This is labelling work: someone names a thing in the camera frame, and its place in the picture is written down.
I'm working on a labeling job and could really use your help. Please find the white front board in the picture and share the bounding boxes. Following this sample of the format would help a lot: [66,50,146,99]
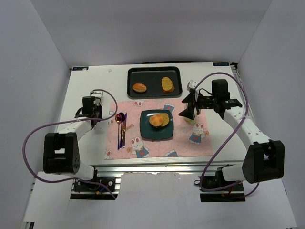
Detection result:
[24,173,296,229]

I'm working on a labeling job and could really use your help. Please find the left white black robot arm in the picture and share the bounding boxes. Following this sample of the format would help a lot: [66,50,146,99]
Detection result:
[43,94,102,180]

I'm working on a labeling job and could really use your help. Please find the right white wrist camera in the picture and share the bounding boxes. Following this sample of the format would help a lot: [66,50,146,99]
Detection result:
[187,80,197,91]

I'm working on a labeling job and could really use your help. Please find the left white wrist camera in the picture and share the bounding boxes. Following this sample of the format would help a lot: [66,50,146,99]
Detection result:
[90,90,103,105]

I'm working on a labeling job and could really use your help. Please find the iridescent knife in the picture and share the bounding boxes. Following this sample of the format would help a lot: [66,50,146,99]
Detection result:
[121,113,127,148]

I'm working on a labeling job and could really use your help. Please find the black baking tray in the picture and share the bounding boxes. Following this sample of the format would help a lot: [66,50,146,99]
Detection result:
[127,66,183,99]

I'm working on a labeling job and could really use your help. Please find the pale green mug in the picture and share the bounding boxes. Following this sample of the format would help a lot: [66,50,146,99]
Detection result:
[184,116,197,124]

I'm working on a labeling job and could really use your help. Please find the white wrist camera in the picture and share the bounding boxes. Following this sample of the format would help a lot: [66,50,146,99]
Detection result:
[187,80,197,91]
[90,90,103,105]

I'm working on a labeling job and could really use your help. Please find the brown bread slice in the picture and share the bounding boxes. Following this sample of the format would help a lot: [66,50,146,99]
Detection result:
[161,77,175,93]

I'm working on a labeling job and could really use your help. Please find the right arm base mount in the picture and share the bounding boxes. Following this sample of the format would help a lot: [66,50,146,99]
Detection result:
[194,167,246,203]

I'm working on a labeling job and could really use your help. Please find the round bun orange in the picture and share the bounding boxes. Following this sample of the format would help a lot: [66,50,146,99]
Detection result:
[149,114,163,127]

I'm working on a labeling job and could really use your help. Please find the dark green square plate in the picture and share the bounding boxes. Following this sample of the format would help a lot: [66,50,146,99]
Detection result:
[140,109,174,141]

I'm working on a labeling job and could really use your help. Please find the round bun left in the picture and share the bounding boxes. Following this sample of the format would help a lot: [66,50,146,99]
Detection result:
[132,83,147,93]

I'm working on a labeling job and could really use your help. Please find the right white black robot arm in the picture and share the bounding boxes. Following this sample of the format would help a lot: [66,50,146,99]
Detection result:
[179,79,285,185]

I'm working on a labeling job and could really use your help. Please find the iridescent spoon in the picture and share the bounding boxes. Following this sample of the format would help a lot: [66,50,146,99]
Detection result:
[115,112,125,150]

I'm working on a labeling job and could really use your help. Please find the toast slice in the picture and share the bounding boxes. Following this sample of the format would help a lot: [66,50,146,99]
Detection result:
[159,113,170,127]

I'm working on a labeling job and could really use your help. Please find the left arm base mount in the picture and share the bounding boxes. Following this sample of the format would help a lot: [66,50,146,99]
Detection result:
[70,167,123,200]

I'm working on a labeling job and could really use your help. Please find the pink bunny placemat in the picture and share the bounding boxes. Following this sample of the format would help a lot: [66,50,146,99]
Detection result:
[105,99,214,160]

